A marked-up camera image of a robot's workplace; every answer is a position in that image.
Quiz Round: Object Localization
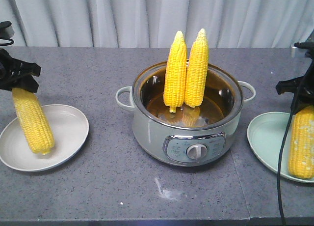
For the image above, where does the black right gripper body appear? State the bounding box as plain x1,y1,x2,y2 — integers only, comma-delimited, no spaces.
276,43,314,112

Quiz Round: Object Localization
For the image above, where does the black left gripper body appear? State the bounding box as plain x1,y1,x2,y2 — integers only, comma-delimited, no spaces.
0,49,41,93

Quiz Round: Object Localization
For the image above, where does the yellow corn cob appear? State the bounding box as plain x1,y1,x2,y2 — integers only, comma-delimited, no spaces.
288,106,314,179
163,31,187,113
12,88,55,155
184,28,209,108

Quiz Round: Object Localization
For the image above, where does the mint green round plate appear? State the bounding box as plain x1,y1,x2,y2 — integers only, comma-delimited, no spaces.
247,112,314,184

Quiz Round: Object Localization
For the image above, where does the beige round plate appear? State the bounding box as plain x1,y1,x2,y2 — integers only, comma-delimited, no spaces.
0,104,89,172

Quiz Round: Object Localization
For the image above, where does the grey pleated curtain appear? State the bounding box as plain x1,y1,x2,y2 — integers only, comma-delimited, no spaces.
0,0,314,48

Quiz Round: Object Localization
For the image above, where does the grey-green electric cooking pot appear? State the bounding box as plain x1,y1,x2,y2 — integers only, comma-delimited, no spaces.
116,62,256,167

